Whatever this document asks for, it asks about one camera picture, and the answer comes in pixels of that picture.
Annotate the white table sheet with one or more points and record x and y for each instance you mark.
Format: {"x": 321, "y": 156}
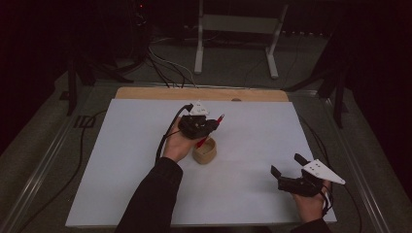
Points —
{"x": 252, "y": 136}

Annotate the black tripod stand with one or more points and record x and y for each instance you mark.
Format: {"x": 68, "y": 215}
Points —
{"x": 72, "y": 87}
{"x": 338, "y": 103}

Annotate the wooden cup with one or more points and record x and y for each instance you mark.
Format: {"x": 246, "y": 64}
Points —
{"x": 205, "y": 157}

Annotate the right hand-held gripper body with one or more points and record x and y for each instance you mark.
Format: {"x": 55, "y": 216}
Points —
{"x": 320, "y": 171}

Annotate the wooden table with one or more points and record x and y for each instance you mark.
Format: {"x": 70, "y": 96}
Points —
{"x": 194, "y": 93}

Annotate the person's left hand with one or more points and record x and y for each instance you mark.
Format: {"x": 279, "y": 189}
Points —
{"x": 176, "y": 145}

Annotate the dark equipment rack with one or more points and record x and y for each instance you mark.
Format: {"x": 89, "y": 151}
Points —
{"x": 141, "y": 19}

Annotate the red pen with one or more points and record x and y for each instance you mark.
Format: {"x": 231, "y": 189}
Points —
{"x": 200, "y": 143}

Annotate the person's right hand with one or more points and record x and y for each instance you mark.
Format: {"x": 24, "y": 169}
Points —
{"x": 311, "y": 207}

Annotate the white metal stand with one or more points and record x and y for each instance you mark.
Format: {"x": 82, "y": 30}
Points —
{"x": 239, "y": 24}

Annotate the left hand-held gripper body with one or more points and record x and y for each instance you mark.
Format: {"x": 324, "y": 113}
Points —
{"x": 194, "y": 126}

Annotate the aluminium frame rail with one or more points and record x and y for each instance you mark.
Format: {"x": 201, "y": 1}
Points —
{"x": 356, "y": 161}
{"x": 48, "y": 161}

